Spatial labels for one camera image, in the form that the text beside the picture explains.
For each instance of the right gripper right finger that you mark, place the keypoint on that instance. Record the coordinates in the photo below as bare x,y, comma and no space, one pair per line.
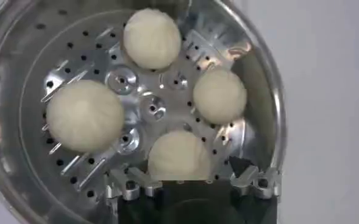
258,182

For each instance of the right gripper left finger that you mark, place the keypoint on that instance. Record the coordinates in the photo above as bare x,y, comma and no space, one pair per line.
130,187

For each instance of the white steamed bun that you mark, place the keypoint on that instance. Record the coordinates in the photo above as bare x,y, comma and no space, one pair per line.
151,38
84,115
179,155
220,95

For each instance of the steel perforated steamer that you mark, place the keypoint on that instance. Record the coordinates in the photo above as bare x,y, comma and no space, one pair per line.
20,170

